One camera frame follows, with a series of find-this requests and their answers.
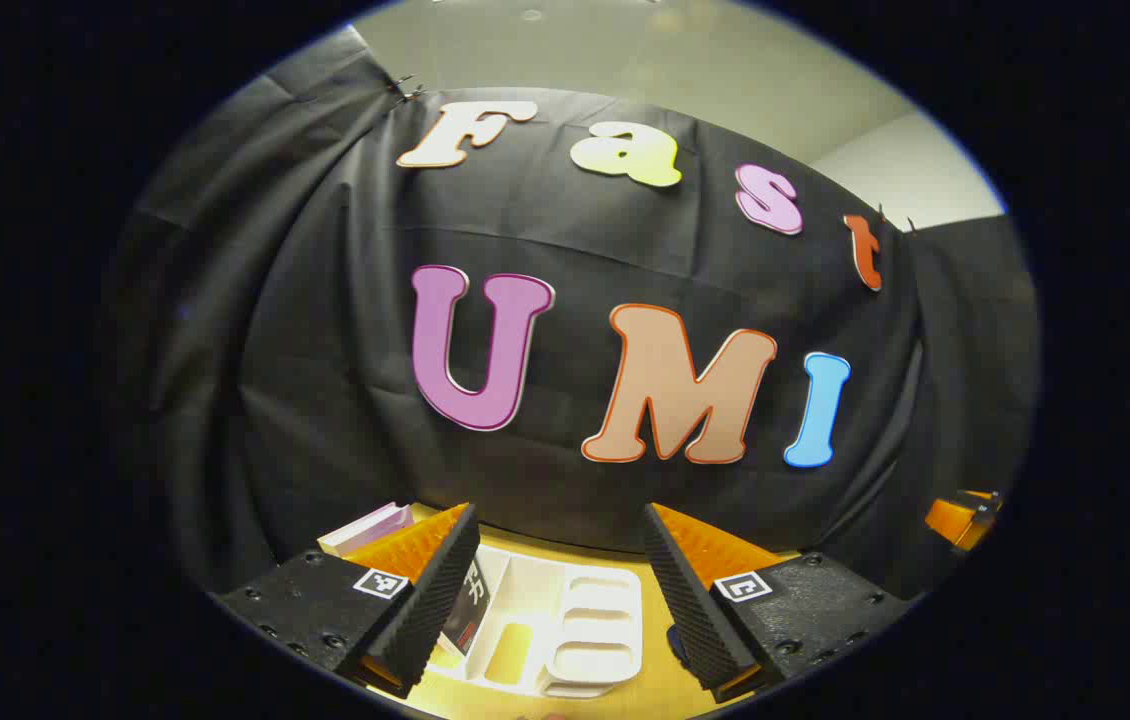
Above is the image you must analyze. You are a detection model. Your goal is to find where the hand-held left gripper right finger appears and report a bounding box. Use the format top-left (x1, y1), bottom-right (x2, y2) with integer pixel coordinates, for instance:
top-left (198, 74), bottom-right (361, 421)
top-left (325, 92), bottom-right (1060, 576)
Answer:
top-left (641, 502), bottom-right (917, 705)

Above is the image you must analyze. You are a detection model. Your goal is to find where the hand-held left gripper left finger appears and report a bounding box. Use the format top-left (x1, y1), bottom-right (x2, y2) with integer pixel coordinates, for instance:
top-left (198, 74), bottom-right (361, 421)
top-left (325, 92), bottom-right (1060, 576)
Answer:
top-left (215, 502), bottom-right (482, 700)

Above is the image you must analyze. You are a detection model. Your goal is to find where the white plastic bookshelf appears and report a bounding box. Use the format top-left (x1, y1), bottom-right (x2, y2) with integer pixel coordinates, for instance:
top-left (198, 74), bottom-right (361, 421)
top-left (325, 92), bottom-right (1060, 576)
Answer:
top-left (425, 545), bottom-right (647, 700)

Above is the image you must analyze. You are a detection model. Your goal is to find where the black backdrop cloth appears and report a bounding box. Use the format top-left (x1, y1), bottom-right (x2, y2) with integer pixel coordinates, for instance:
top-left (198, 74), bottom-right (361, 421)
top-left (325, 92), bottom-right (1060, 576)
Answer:
top-left (95, 45), bottom-right (1042, 601)

